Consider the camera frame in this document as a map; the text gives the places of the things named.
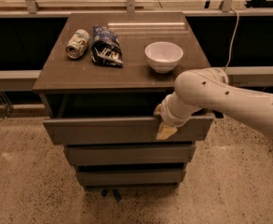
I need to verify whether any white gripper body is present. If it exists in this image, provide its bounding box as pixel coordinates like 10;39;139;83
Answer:
160;96;189;127

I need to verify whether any grey top drawer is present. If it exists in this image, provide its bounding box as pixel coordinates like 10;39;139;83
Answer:
44;115;213;145

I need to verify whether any grey drawer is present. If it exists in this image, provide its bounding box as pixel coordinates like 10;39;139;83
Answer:
64;144;196;166
76;169;185;187
44;115;213;145

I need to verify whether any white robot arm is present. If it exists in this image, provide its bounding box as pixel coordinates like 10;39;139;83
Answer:
154;68;273;140

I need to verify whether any grey middle drawer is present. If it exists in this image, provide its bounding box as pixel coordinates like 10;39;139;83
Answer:
64;144;196;166

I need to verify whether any grey drawer cabinet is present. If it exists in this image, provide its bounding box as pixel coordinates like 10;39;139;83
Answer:
32;11;222;191

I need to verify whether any grey bottom drawer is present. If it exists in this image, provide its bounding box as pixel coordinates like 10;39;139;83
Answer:
76;169;185;187

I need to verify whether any white bowl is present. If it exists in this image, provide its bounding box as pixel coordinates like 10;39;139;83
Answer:
144;42;184;74

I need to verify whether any blue chip bag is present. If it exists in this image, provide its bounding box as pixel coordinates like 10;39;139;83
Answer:
91;25;123;68

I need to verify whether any crushed green soda can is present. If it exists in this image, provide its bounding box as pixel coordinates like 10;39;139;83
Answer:
65;29;90;59

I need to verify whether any white cable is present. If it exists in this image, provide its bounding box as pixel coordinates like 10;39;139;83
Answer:
223;7;240;73

